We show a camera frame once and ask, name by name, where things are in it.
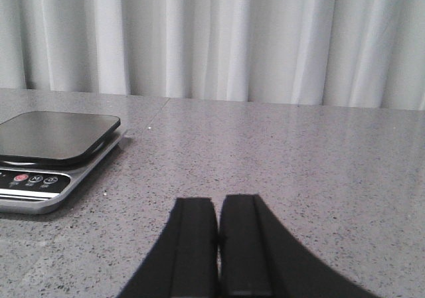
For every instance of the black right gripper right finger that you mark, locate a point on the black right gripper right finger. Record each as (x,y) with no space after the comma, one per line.
(260,258)

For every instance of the silver black kitchen scale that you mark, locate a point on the silver black kitchen scale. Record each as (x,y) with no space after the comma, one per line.
(45,155)

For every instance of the white pleated curtain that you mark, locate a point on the white pleated curtain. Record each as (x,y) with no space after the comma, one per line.
(360,53)

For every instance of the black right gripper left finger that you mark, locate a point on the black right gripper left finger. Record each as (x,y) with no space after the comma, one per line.
(182,263)

